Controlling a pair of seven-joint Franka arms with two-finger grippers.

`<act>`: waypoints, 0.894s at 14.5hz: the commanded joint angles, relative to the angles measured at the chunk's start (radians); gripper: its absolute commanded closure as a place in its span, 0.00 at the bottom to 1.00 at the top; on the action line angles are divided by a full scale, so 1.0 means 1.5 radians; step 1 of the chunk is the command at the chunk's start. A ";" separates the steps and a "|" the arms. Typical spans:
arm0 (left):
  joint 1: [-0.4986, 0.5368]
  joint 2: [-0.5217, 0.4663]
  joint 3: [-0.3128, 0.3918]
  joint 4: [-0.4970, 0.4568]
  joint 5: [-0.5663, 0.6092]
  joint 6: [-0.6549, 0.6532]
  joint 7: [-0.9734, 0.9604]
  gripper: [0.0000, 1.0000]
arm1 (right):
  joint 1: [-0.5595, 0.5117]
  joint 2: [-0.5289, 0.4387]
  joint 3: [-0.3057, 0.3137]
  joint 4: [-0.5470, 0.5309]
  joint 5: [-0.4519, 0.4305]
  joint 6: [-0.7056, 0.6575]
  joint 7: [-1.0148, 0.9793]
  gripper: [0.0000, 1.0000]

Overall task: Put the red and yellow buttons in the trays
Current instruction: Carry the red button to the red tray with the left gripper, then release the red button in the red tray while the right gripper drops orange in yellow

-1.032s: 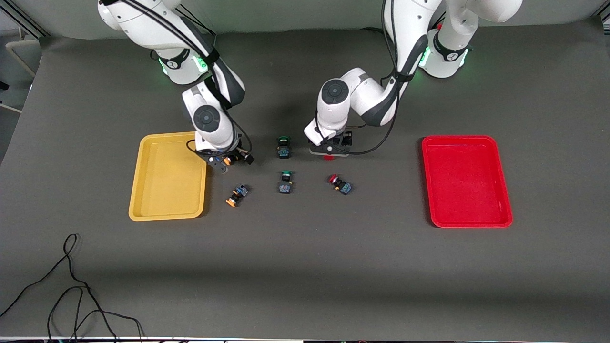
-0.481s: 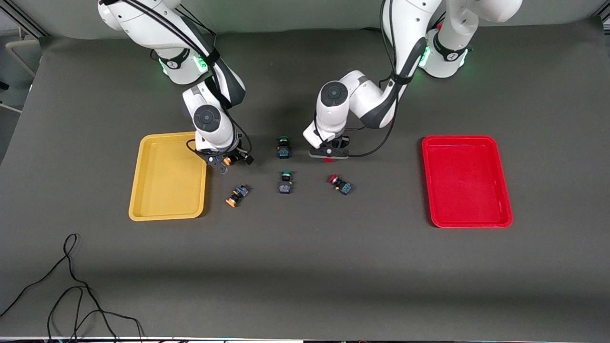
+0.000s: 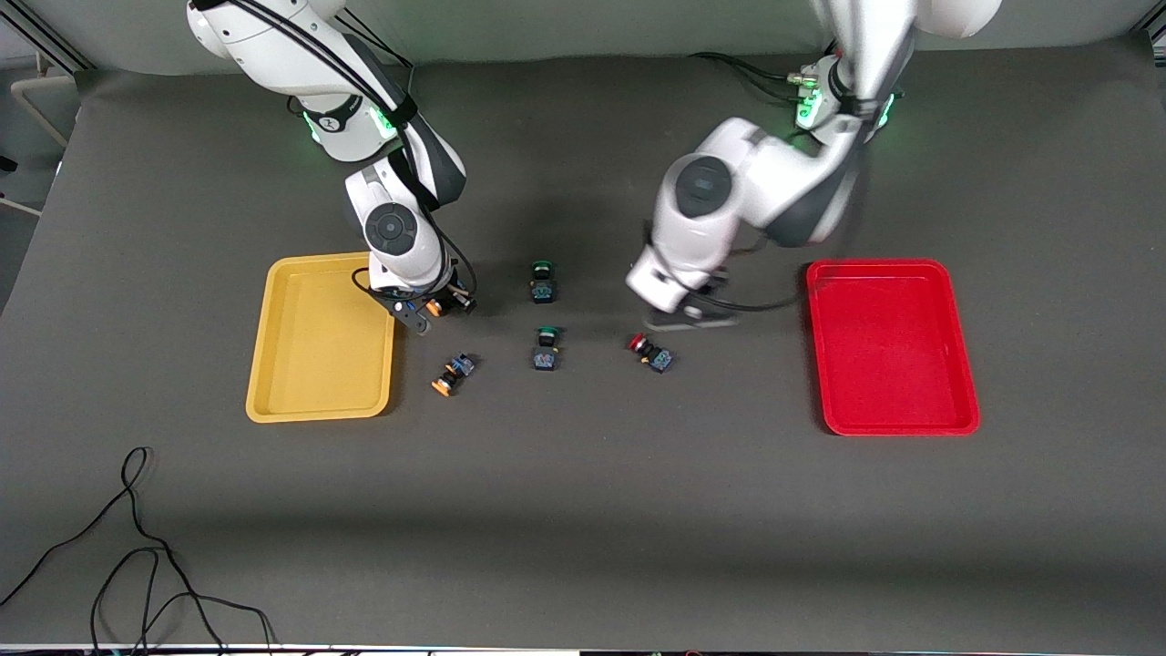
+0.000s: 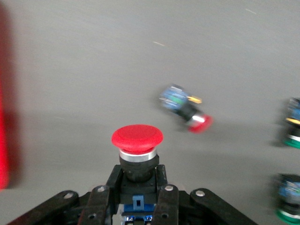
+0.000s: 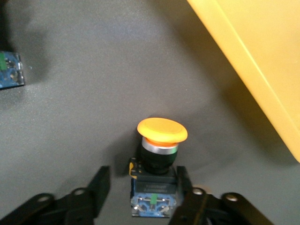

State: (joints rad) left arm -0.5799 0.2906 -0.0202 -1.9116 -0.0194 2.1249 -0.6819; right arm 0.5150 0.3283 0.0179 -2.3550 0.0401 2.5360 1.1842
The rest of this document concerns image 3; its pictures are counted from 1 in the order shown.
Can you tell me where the yellow plastic tray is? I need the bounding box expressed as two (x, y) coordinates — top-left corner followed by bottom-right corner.
(245, 254), (398, 425)

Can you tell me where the red push button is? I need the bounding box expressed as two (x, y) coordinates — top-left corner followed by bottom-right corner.
(628, 333), (676, 374)

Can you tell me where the yellow button with yellow-tab block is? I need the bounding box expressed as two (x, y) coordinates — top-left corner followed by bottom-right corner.
(431, 353), (476, 398)

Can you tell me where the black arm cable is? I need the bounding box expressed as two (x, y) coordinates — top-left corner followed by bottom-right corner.
(688, 51), (807, 103)
(214, 0), (477, 315)

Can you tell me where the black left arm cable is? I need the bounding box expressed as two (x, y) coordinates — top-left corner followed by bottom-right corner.
(688, 51), (807, 103)

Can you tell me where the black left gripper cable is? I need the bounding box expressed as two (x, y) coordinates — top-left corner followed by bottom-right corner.
(711, 284), (812, 315)

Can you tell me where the white tubular frame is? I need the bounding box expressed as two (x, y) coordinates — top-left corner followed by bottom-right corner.
(11, 73), (85, 149)

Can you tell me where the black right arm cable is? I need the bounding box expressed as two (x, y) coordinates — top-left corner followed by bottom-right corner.
(214, 0), (477, 315)

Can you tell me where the red plastic tray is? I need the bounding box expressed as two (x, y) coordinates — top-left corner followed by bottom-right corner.
(805, 259), (981, 437)

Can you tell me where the dark grey table mat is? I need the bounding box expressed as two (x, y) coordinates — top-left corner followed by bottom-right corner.
(0, 32), (1166, 653)

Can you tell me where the thin black loose cable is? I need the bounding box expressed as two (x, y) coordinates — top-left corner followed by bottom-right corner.
(0, 446), (277, 655)

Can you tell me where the black frame strut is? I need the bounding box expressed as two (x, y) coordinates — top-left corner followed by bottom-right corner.
(0, 0), (94, 72)

